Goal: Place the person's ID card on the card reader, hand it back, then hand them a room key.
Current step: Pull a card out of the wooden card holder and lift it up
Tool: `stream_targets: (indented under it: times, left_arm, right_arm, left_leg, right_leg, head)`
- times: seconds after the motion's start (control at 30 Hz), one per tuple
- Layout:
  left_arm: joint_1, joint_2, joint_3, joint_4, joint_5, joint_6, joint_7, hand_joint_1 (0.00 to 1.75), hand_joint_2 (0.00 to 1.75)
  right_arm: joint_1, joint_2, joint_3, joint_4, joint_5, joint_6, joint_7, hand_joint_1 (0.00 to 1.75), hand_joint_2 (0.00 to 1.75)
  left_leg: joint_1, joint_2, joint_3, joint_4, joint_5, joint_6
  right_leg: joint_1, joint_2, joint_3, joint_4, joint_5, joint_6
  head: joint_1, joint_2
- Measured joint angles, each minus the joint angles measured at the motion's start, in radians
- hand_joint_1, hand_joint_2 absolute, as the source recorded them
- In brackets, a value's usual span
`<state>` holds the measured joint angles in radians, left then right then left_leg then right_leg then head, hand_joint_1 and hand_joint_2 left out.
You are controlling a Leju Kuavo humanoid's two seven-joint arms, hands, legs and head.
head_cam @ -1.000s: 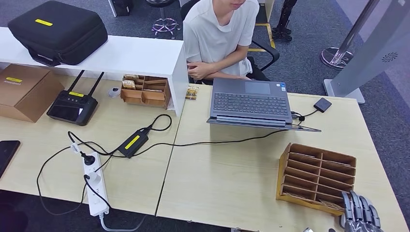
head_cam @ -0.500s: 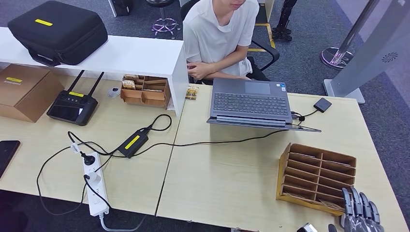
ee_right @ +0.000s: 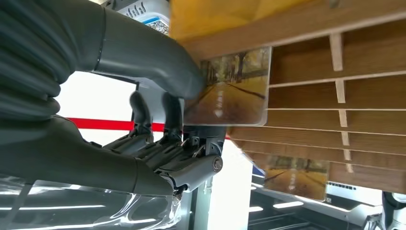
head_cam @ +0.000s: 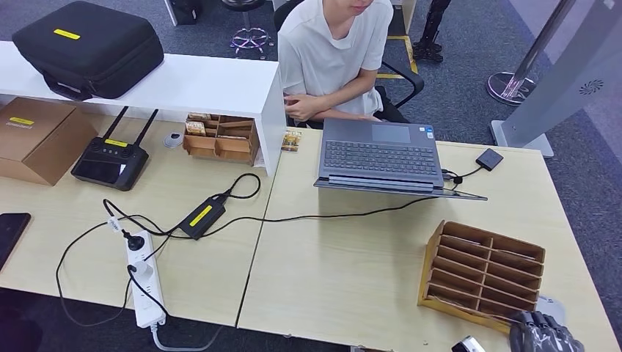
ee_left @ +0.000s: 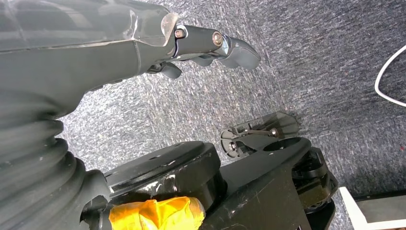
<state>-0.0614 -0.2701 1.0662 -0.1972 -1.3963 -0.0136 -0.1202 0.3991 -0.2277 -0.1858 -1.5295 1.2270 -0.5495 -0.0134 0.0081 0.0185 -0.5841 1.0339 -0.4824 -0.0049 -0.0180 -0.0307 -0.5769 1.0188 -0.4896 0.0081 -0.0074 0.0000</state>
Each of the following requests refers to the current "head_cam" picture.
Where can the person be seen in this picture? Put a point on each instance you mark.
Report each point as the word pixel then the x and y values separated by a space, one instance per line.
pixel 330 58

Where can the white power strip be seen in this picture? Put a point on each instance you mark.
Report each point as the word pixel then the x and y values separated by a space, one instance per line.
pixel 146 301

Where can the small wooden desk organizer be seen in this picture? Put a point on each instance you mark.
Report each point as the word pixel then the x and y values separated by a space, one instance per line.
pixel 228 146

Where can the white desk shelf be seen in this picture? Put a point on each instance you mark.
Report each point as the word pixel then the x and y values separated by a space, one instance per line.
pixel 194 82

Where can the person's left hand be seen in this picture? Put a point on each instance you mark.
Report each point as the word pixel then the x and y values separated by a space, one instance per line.
pixel 306 108

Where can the black smartphone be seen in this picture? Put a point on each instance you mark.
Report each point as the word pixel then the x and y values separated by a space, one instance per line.
pixel 10 233

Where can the person's left forearm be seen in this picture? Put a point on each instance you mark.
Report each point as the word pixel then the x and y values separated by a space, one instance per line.
pixel 350 91

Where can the black office chair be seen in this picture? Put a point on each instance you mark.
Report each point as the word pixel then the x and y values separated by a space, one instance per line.
pixel 413 80

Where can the black power adapter yellow label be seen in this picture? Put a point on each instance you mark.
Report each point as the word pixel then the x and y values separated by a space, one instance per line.
pixel 201 217

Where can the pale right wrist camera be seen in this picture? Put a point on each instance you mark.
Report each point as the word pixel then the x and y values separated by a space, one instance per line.
pixel 469 345

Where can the chrome stanchion post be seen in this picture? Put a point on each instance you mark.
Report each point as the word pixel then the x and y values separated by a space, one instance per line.
pixel 515 82

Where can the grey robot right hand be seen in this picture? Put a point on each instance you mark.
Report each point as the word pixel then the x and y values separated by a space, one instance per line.
pixel 542 335

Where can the grey kiosk panel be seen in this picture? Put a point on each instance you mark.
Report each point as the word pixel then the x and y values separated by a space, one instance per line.
pixel 583 73

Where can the patterned card stack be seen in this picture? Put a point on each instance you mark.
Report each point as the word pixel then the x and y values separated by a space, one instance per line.
pixel 195 128

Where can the small black box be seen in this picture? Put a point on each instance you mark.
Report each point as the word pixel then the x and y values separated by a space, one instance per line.
pixel 489 159

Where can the white card reader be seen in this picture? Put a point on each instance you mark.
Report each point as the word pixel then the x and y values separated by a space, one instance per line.
pixel 551 306

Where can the black carry case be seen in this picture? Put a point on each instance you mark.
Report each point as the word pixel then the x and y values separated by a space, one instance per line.
pixel 87 53

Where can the grey round puck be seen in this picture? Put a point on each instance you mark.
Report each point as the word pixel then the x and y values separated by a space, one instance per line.
pixel 173 140

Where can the person's right forearm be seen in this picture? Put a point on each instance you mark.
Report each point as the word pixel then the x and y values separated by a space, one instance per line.
pixel 340 116

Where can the black cabinet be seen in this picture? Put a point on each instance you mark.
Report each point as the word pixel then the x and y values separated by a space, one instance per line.
pixel 184 9

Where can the chrome base stool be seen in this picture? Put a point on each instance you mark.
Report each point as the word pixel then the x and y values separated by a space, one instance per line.
pixel 250 39

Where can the wooden slotted card holder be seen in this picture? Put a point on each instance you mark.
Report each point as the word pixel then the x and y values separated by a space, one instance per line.
pixel 466 277

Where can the white plug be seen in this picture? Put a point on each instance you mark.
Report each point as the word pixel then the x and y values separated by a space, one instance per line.
pixel 142 271

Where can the black remote controller with antennas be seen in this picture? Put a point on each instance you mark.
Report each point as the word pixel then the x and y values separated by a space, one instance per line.
pixel 109 163

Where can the grey laptop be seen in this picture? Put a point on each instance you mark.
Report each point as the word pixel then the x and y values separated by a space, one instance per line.
pixel 379 155

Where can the brown cardboard box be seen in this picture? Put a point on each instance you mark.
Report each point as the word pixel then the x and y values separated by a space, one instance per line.
pixel 39 141

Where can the black humanoid robot legs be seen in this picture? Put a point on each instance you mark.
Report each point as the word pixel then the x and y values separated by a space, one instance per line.
pixel 430 34

